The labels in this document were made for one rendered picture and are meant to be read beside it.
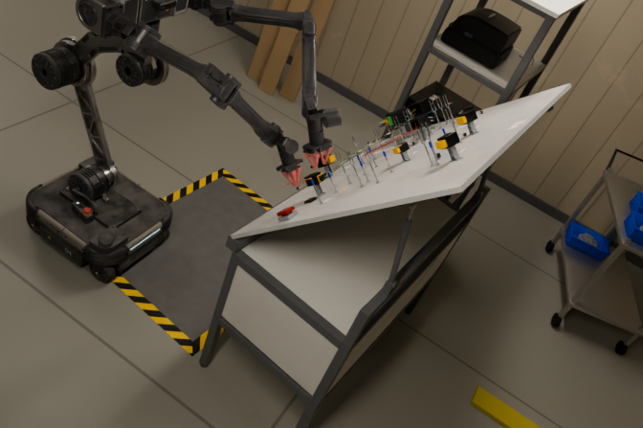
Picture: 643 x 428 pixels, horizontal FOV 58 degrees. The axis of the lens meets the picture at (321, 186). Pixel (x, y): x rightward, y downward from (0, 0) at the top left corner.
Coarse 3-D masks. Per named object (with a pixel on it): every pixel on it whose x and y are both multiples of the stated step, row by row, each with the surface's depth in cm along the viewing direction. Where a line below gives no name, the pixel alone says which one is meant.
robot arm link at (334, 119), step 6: (306, 102) 218; (312, 102) 218; (312, 108) 217; (324, 108) 220; (330, 108) 220; (336, 108) 220; (312, 114) 219; (324, 114) 217; (330, 114) 217; (336, 114) 218; (306, 120) 223; (330, 120) 217; (336, 120) 217; (330, 126) 219
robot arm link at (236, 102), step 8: (232, 96) 201; (240, 96) 203; (216, 104) 200; (224, 104) 199; (232, 104) 201; (240, 104) 205; (248, 104) 209; (240, 112) 208; (248, 112) 210; (256, 112) 215; (248, 120) 213; (256, 120) 217; (264, 120) 221; (256, 128) 220; (264, 128) 223; (272, 128) 227; (264, 136) 225; (272, 136) 230
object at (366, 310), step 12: (468, 204) 272; (480, 204) 293; (456, 216) 262; (468, 216) 296; (444, 228) 253; (432, 240) 244; (420, 252) 236; (408, 264) 228; (420, 264) 236; (396, 276) 221; (408, 276) 224; (384, 288) 212; (396, 288) 218; (372, 300) 208; (384, 300) 210; (360, 312) 203; (372, 312) 203; (360, 324) 205; (348, 336) 211; (348, 348) 213
